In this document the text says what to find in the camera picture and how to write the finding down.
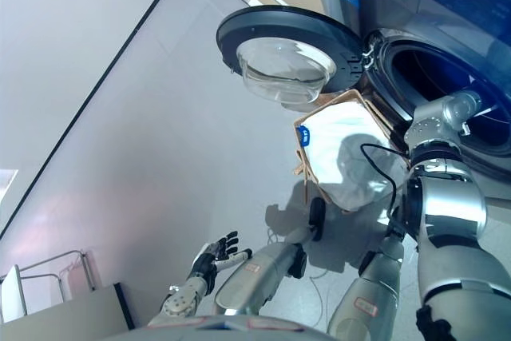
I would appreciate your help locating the silver right robot leg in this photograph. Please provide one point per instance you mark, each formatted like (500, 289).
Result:
(371, 289)

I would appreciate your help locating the blue liner tag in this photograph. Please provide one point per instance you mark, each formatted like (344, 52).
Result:
(303, 136)

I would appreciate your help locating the tan wooden laundry basket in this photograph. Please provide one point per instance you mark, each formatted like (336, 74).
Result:
(305, 165)

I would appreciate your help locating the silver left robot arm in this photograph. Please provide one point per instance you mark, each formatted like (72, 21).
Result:
(185, 303)

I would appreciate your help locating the silver metal rack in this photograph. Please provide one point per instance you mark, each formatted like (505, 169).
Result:
(60, 273)

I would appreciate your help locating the silver robot leg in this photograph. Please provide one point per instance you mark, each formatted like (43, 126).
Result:
(255, 273)
(371, 289)

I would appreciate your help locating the silver left robot leg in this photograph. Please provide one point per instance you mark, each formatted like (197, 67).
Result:
(255, 273)

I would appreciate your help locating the black robot foot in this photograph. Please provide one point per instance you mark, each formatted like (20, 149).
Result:
(317, 217)

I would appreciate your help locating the white flat board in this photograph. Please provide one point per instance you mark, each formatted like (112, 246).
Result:
(72, 313)

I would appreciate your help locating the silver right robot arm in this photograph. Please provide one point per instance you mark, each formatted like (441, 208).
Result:
(451, 213)

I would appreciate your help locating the white fabric basket liner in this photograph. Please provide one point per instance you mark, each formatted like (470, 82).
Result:
(331, 145)

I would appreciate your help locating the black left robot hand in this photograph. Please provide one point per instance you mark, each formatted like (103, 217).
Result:
(207, 259)

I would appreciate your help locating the grey front-load washing machine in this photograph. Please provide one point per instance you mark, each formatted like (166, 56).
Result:
(439, 5)

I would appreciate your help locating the round glass washer door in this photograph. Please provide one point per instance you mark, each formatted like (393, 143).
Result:
(287, 37)

